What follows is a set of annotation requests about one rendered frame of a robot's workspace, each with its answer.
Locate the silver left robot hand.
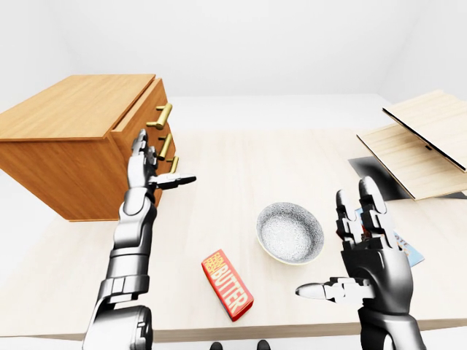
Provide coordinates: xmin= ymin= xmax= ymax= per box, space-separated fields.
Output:
xmin=126 ymin=128 xmax=198 ymax=194

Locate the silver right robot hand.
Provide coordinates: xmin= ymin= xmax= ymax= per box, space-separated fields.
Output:
xmin=294 ymin=176 xmax=415 ymax=319

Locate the small wooden cabinet drawer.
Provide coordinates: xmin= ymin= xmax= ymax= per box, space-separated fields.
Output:
xmin=153 ymin=147 xmax=180 ymax=206

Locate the medium wooden cabinet drawer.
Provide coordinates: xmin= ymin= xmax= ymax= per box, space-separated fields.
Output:
xmin=145 ymin=120 xmax=177 ymax=161

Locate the large wooden cabinet drawer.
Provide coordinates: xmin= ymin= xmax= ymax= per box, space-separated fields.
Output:
xmin=110 ymin=77 xmax=172 ymax=161

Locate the wooden cabinet with drawers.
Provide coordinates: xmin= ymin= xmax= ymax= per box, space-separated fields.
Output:
xmin=0 ymin=74 xmax=180 ymax=222

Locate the patterned black and white bowl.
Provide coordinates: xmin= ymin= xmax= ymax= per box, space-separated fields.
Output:
xmin=255 ymin=203 xmax=326 ymax=267

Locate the blue printed food box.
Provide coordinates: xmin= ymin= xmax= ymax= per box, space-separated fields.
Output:
xmin=354 ymin=206 xmax=425 ymax=269

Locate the wooden slat tray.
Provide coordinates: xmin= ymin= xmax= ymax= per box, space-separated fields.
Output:
xmin=356 ymin=90 xmax=467 ymax=201

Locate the red butter box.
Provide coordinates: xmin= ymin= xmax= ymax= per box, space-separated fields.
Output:
xmin=200 ymin=249 xmax=255 ymax=323

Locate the medium brass drawer handle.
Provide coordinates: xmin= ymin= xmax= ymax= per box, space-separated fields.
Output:
xmin=158 ymin=133 xmax=173 ymax=160

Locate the long brass drawer handle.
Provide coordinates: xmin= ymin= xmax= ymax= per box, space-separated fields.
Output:
xmin=146 ymin=103 xmax=173 ymax=130

